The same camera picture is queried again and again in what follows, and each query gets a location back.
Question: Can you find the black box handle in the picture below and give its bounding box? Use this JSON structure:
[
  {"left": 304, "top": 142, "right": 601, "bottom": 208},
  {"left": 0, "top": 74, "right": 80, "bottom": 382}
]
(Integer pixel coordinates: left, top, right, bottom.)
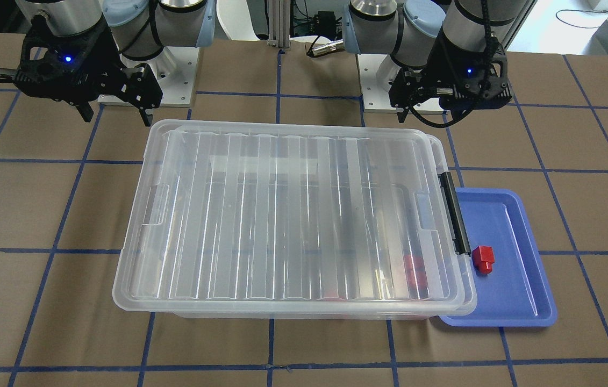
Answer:
[{"left": 438, "top": 171, "right": 471, "bottom": 256}]

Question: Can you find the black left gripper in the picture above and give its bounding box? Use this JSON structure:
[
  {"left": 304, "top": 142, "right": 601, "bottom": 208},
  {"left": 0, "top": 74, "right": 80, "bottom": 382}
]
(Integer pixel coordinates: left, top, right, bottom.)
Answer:
[{"left": 390, "top": 32, "right": 512, "bottom": 111}]

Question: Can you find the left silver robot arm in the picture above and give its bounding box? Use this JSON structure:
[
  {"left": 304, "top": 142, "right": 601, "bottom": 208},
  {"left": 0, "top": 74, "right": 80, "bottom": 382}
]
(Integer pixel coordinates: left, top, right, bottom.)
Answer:
[{"left": 341, "top": 1, "right": 526, "bottom": 115}]

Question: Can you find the aluminium frame post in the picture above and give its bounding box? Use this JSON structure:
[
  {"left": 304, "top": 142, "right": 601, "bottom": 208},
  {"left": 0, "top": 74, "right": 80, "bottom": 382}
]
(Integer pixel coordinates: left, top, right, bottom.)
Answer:
[{"left": 266, "top": 0, "right": 294, "bottom": 51}]

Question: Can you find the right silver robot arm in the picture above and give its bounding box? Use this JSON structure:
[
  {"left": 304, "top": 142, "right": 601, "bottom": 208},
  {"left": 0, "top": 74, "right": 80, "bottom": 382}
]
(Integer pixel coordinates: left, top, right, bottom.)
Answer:
[{"left": 0, "top": 1, "right": 217, "bottom": 126}]

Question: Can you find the white chair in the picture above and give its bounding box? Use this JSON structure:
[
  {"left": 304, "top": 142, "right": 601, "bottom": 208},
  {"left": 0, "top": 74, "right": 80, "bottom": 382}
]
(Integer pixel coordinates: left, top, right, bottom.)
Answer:
[{"left": 216, "top": 1, "right": 269, "bottom": 41}]

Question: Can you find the clear plastic storage box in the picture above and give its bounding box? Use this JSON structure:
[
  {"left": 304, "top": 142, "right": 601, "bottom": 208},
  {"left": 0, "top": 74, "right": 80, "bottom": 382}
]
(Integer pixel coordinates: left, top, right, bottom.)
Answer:
[{"left": 142, "top": 126, "right": 479, "bottom": 321}]

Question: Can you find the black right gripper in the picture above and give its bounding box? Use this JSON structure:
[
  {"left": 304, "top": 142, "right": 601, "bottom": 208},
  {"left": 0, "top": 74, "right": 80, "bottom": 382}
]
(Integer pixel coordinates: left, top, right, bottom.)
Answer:
[{"left": 11, "top": 21, "right": 163, "bottom": 127}]

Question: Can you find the blue plastic tray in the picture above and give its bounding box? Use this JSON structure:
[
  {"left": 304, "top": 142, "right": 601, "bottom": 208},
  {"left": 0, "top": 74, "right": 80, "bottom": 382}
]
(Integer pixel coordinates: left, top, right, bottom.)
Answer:
[{"left": 441, "top": 187, "right": 559, "bottom": 327}]

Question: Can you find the clear plastic box lid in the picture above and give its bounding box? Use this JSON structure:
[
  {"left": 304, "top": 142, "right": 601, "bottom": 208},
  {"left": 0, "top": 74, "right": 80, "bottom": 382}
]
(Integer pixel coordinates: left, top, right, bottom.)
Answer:
[{"left": 112, "top": 119, "right": 478, "bottom": 316}]

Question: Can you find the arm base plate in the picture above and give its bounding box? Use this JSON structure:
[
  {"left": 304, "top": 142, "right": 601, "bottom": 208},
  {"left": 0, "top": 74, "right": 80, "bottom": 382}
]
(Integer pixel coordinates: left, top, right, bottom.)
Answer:
[
  {"left": 356, "top": 53, "right": 447, "bottom": 114},
  {"left": 96, "top": 47, "right": 201, "bottom": 107}
]

